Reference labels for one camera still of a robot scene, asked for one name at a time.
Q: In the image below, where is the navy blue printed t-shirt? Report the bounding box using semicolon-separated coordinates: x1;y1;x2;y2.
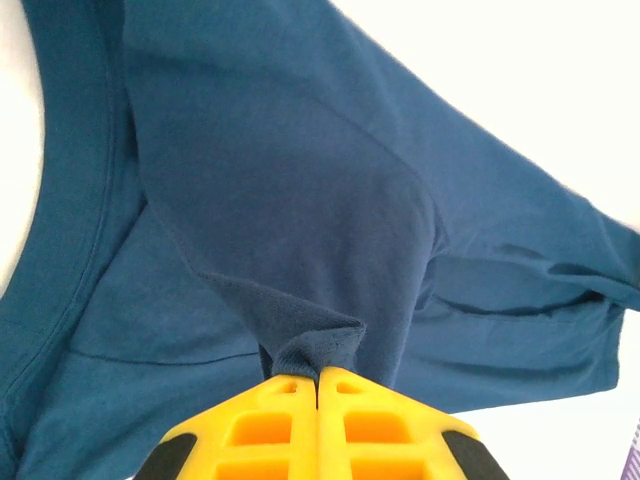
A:
0;0;640;480

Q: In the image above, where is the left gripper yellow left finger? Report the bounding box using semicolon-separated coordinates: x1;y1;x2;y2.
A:
137;375;320;480

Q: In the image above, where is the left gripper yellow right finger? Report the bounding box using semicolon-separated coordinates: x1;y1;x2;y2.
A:
317;367;511;480

